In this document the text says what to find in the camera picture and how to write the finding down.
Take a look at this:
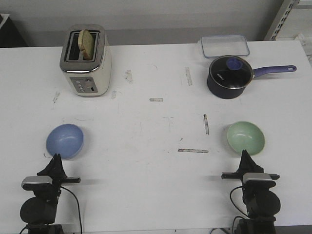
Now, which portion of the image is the metal shelf upright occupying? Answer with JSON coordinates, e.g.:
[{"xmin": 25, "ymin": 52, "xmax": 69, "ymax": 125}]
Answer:
[{"xmin": 263, "ymin": 0, "xmax": 300, "ymax": 41}]

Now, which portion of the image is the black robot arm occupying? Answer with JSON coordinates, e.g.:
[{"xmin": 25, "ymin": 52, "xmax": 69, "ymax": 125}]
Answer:
[
  {"xmin": 20, "ymin": 154, "xmax": 81, "ymax": 234},
  {"xmin": 221, "ymin": 149, "xmax": 281, "ymax": 234}
]

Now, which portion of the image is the clear rectangular plastic container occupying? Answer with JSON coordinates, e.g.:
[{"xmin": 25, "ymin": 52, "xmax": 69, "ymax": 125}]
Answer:
[{"xmin": 200, "ymin": 35, "xmax": 250, "ymax": 59}]

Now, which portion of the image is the cream two-slot toaster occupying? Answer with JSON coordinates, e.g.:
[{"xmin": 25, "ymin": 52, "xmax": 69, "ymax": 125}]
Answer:
[{"xmin": 59, "ymin": 24, "xmax": 112, "ymax": 97}]

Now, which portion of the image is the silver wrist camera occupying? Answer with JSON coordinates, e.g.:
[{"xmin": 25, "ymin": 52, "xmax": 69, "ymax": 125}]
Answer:
[
  {"xmin": 21, "ymin": 175, "xmax": 53, "ymax": 191},
  {"xmin": 243, "ymin": 173, "xmax": 276, "ymax": 189}
]

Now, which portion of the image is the bread slice in toaster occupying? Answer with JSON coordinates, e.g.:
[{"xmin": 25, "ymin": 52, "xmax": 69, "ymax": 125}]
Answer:
[{"xmin": 78, "ymin": 29, "xmax": 95, "ymax": 60}]

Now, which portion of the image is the green bowl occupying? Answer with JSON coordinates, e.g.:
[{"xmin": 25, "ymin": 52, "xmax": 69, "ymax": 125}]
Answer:
[{"xmin": 227, "ymin": 121, "xmax": 266, "ymax": 155}]

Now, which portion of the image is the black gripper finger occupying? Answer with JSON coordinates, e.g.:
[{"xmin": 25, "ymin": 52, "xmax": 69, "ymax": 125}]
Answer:
[
  {"xmin": 47, "ymin": 154, "xmax": 58, "ymax": 168},
  {"xmin": 57, "ymin": 154, "xmax": 63, "ymax": 168},
  {"xmin": 244, "ymin": 150, "xmax": 256, "ymax": 166},
  {"xmin": 240, "ymin": 149, "xmax": 246, "ymax": 166}
]

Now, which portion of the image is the glass pot lid blue knob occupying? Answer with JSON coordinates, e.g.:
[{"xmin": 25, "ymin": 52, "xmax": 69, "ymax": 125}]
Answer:
[{"xmin": 209, "ymin": 56, "xmax": 254, "ymax": 89}]

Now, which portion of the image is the dark blue saucepan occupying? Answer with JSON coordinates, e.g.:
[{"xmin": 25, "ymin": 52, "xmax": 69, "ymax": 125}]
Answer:
[{"xmin": 207, "ymin": 55, "xmax": 297, "ymax": 99}]

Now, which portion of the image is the blue bowl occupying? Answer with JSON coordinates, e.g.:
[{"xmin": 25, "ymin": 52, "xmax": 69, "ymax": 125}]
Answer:
[{"xmin": 46, "ymin": 124, "xmax": 84, "ymax": 159}]

